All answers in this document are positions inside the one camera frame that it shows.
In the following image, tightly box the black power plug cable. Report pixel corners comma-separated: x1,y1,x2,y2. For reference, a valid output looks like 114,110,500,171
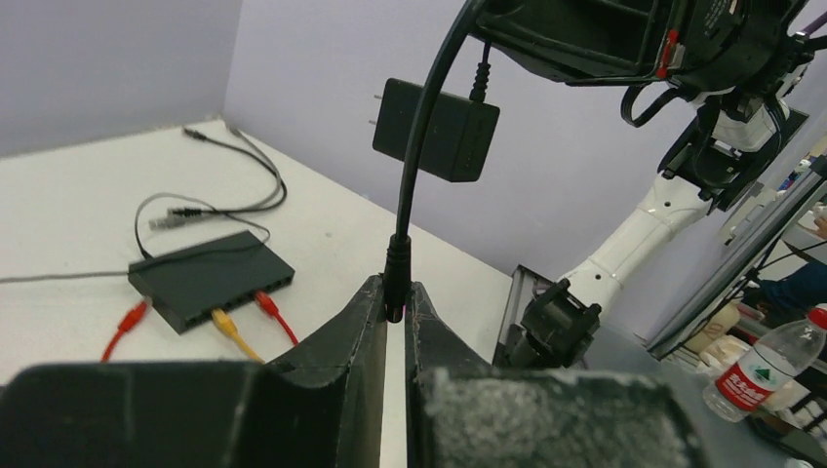
382,0,493,325

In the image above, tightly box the black adapter mains cable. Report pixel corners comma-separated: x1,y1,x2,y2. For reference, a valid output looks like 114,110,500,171
0,192,273,286

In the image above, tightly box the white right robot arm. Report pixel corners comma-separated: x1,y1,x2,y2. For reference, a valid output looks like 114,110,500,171
474,1,826,369

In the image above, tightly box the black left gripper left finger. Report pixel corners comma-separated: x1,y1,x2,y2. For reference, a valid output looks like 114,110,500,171
1,276,387,467

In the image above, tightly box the red ethernet cable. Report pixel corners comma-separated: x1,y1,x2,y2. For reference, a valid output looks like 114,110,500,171
98,291,301,363

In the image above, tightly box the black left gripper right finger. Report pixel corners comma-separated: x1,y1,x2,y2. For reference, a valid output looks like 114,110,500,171
404,283,711,467

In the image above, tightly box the grey ethernet cable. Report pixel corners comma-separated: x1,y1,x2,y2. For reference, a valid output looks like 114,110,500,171
148,128,286,232

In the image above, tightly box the black network switch box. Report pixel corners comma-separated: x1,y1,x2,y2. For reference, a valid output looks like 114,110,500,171
128,231,295,334

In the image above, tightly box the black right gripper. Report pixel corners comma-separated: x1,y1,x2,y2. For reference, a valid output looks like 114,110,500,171
472,0,686,87

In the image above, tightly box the orange ethernet cable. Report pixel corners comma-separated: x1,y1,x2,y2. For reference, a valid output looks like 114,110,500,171
210,308,265,365

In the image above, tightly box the clear plastic water bottle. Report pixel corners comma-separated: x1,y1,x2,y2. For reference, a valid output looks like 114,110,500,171
702,303,826,422

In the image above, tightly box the small black wall plug adapter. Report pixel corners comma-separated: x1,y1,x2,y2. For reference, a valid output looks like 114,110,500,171
372,78,500,183

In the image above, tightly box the black ethernet cable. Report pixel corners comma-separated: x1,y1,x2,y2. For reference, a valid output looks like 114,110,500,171
166,128,290,219

